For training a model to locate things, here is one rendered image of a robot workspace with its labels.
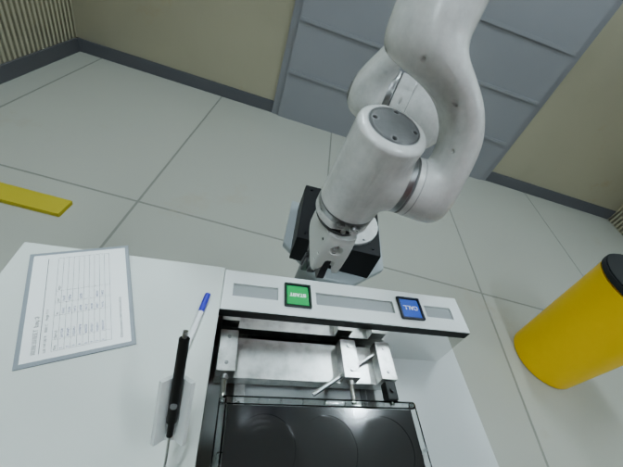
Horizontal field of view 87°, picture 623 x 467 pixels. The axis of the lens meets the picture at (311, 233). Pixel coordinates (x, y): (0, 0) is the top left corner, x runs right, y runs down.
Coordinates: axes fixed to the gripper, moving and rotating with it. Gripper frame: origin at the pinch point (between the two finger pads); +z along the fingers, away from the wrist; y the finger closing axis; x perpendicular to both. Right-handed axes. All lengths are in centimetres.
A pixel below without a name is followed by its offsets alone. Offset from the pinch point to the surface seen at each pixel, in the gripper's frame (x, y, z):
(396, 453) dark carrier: -18.2, -29.4, 10.8
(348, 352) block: -11.8, -12.1, 13.6
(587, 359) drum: -174, 10, 79
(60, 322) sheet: 37.9, -12.1, 7.3
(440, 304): -35.1, -0.4, 10.8
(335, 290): -8.7, 0.1, 10.9
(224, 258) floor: 14, 66, 123
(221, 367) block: 13.1, -16.3, 12.6
